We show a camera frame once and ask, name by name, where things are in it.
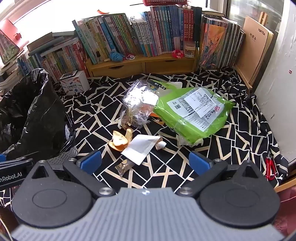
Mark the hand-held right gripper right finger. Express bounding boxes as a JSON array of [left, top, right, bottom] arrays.
[[179, 151, 266, 199]]

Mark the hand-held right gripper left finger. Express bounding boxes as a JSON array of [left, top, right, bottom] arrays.
[[30, 150, 116, 199]]

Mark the large orange peel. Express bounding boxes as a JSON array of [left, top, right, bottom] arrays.
[[109, 130, 129, 152]]

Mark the white paper envelope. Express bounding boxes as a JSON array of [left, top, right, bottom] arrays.
[[121, 135, 162, 165]]

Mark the black trash bag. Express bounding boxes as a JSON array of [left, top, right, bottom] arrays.
[[0, 68, 77, 161]]

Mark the green courier bag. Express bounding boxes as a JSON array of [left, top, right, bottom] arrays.
[[153, 87, 236, 146]]

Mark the clear plastic bag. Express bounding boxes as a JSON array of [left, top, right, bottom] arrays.
[[119, 79, 160, 130]]

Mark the row of thin picture books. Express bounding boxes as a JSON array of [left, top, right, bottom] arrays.
[[198, 15, 245, 70]]

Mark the pile of flat-lying books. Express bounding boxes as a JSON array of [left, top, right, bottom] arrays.
[[27, 31, 77, 56]]

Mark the row of upright paperback books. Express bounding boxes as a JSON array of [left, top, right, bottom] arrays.
[[72, 5, 203, 65]]

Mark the gold dotted wrapper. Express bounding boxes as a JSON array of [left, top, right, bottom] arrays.
[[115, 159, 134, 178]]

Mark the black beige patterned blanket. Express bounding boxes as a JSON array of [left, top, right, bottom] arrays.
[[0, 67, 289, 209]]

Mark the small orange peel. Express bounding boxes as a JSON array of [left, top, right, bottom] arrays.
[[125, 128, 134, 149]]

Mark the white printed cardboard box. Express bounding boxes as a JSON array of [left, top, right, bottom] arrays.
[[60, 70, 90, 95]]

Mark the white green plastic packet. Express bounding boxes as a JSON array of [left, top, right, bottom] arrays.
[[148, 79, 186, 99]]

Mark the stack of worn paperbacks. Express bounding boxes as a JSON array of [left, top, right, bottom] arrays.
[[0, 53, 28, 93]]

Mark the wooden drawer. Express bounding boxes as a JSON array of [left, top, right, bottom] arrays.
[[91, 61, 144, 75], [145, 59, 195, 73]]

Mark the pink fabric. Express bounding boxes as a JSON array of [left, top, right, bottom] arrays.
[[276, 189, 296, 234]]

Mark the wooden desk shelf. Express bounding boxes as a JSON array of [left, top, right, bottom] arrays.
[[85, 50, 199, 78]]

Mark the row of children's storybooks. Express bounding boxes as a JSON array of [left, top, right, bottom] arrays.
[[17, 38, 90, 82]]

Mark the blue yarn ball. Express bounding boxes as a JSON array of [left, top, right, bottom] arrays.
[[109, 51, 125, 62]]

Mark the small white-lidded jar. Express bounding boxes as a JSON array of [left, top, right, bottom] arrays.
[[184, 45, 196, 58]]

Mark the red patterned case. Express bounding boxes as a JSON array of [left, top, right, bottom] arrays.
[[0, 19, 29, 64]]

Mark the brown kraft sketchbook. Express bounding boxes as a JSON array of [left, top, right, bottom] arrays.
[[235, 15, 274, 86]]

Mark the dark hardcover book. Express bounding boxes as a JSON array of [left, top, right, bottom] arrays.
[[201, 10, 225, 17]]

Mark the red plastic basket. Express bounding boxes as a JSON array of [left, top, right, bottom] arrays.
[[142, 0, 185, 6]]

